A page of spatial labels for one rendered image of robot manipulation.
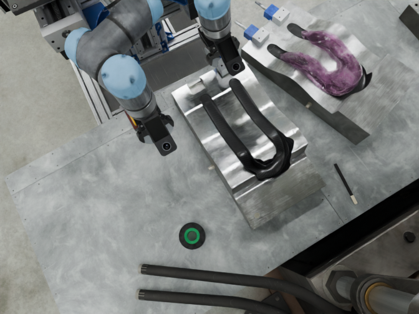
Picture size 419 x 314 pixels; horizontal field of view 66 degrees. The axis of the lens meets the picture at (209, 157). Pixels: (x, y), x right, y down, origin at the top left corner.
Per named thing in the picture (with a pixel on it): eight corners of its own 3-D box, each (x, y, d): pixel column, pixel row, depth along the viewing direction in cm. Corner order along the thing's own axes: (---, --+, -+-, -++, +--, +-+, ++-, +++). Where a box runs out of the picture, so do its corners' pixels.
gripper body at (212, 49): (221, 23, 92) (219, 0, 80) (237, 48, 91) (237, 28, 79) (199, 38, 93) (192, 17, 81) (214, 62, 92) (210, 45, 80)
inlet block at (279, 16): (250, 11, 117) (251, 0, 112) (259, 2, 118) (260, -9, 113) (278, 31, 115) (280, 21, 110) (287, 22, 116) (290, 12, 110)
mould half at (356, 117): (240, 57, 116) (242, 38, 105) (286, 10, 120) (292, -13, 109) (355, 145, 106) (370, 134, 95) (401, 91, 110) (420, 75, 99)
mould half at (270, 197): (174, 103, 112) (168, 85, 99) (238, 68, 115) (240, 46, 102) (252, 230, 100) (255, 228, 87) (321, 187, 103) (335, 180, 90)
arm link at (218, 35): (237, 21, 75) (207, 40, 75) (237, 30, 80) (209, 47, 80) (220, -5, 76) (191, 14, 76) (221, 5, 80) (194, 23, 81)
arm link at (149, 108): (158, 101, 70) (125, 119, 69) (162, 109, 74) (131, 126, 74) (143, 74, 72) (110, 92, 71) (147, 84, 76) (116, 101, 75)
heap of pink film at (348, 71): (274, 60, 108) (277, 47, 101) (307, 26, 111) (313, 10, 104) (337, 108, 103) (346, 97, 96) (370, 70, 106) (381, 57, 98)
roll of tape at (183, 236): (188, 254, 99) (187, 255, 96) (175, 232, 101) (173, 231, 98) (210, 240, 100) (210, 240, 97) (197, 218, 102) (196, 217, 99)
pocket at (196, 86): (187, 89, 108) (186, 83, 104) (201, 81, 108) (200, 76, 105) (194, 99, 107) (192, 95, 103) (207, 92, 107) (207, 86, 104)
